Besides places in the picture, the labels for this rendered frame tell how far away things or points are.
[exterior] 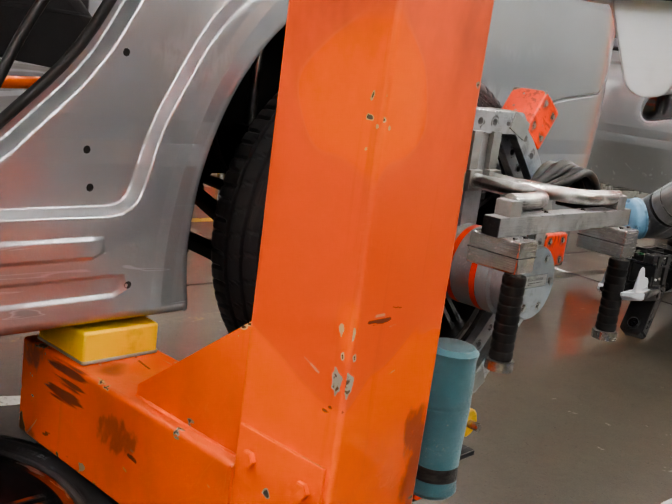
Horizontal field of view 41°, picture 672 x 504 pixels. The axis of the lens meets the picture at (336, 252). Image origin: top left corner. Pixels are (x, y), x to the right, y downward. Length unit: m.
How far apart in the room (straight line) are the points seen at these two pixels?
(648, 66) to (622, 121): 3.52
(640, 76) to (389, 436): 0.67
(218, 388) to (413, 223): 0.35
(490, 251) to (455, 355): 0.20
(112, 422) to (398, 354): 0.48
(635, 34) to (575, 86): 1.81
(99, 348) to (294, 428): 0.46
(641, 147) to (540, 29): 1.92
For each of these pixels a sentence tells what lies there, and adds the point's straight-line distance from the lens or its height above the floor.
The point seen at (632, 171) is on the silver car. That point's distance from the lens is 4.01.
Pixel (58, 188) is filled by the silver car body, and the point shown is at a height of 0.94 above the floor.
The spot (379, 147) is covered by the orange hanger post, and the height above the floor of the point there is 1.09.
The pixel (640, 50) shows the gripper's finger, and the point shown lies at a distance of 0.46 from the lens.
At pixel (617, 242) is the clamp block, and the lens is 1.62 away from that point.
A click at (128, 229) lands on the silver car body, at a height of 0.89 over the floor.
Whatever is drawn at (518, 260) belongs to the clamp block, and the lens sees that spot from 1.32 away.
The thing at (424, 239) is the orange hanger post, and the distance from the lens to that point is 0.99.
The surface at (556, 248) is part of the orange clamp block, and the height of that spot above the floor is 0.85.
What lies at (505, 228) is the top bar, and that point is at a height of 0.96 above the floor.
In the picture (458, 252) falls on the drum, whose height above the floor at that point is 0.88.
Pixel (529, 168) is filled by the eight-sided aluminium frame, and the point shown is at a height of 1.02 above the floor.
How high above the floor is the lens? 1.17
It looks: 12 degrees down
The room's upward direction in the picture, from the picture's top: 8 degrees clockwise
